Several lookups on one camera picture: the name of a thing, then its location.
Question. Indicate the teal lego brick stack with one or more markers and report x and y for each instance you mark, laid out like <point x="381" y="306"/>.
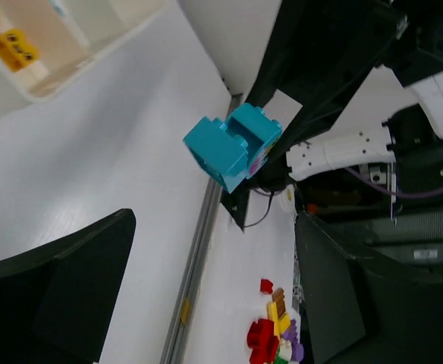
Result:
<point x="220" y="155"/>

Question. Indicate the red lego pile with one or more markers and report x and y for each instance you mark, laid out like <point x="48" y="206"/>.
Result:
<point x="275" y="338"/>

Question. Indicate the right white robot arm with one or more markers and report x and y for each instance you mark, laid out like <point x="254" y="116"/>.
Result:
<point x="368" y="76"/>

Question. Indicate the large white divided container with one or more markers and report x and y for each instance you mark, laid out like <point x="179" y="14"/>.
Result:
<point x="70" y="36"/>

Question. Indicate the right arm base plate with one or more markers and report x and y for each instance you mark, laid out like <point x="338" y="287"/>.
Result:
<point x="236" y="203"/>

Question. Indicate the yellow square lego brick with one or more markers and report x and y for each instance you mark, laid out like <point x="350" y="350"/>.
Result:
<point x="16" y="51"/>

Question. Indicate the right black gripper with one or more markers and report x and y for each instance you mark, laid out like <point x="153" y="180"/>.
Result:
<point x="319" y="53"/>

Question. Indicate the aluminium rail front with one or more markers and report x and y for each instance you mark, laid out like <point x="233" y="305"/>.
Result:
<point x="176" y="338"/>

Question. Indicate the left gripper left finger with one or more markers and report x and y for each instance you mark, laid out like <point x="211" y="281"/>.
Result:
<point x="57" y="300"/>

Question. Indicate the teal arched lego brick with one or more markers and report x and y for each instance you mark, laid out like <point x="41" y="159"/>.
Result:
<point x="259" y="132"/>

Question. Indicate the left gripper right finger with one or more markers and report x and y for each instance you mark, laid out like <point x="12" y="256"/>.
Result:
<point x="362" y="306"/>

